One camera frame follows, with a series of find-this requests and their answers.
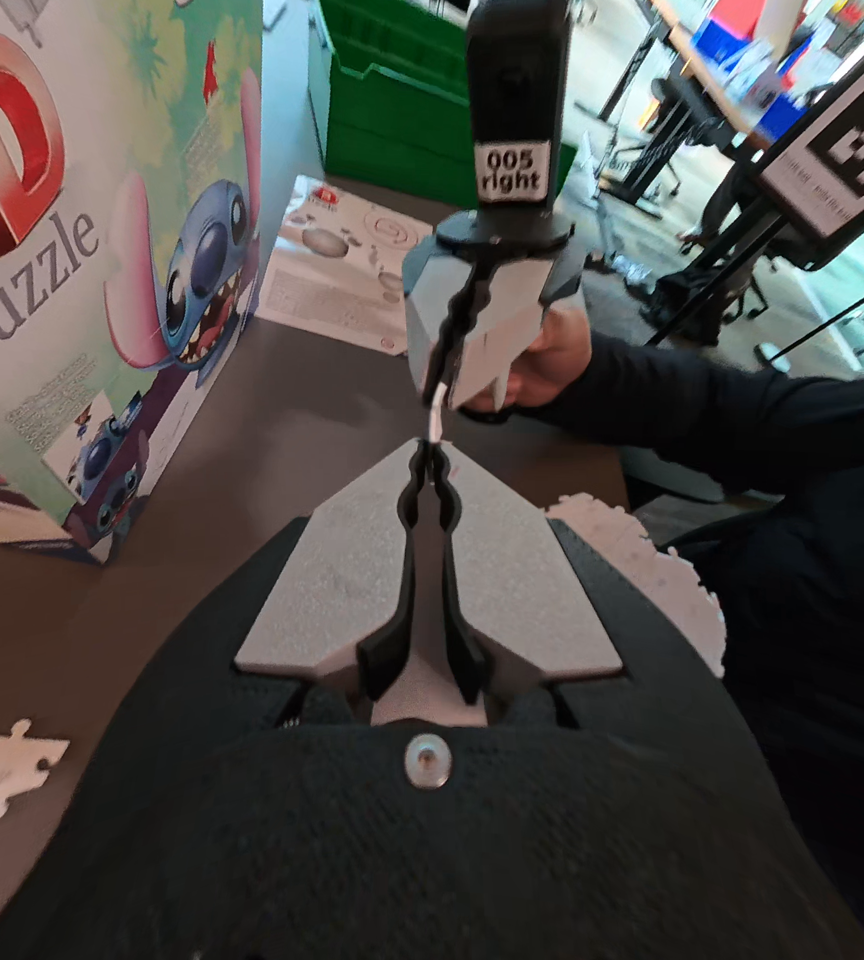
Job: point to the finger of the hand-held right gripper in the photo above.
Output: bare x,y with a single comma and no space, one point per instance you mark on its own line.
514,307
424,315

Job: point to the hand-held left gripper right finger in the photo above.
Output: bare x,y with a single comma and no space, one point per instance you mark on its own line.
537,592

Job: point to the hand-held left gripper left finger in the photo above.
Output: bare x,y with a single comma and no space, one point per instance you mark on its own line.
327,592

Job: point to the white puzzle piece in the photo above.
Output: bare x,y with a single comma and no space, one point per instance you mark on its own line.
436,420

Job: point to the blue puzzle ball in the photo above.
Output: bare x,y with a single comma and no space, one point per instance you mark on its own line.
664,592

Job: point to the group of white puzzle pieces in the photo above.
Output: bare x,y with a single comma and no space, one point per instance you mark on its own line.
4,765

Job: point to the person's right forearm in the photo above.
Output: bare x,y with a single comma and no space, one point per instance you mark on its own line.
739,412

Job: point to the cartoon printed puzzle box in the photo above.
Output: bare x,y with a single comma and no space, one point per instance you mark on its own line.
101,262

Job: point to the person's right hand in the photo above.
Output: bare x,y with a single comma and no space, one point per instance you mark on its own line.
552,360

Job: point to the white instruction leaflet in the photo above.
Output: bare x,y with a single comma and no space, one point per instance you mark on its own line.
327,285

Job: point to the green plastic bin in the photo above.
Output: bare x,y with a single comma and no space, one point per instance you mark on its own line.
387,112

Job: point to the wooden office desk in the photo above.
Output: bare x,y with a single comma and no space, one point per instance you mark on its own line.
709,82

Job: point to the person's dark clothing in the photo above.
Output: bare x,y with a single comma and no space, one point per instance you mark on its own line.
814,675

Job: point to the black white coded sign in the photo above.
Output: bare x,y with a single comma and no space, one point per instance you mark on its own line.
859,135

